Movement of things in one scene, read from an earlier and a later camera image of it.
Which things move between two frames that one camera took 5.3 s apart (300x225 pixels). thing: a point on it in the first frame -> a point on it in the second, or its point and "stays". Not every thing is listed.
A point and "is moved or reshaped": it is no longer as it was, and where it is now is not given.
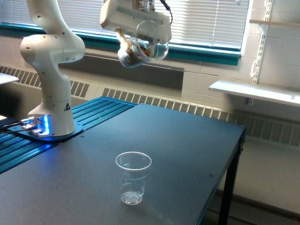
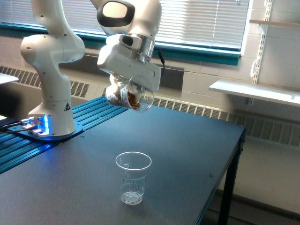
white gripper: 138,17 -> 119,55
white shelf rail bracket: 264,27 stays
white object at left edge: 4,78 stays
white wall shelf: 279,94 stays
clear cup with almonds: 150,42 is moved or reshaped
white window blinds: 211,21 stays
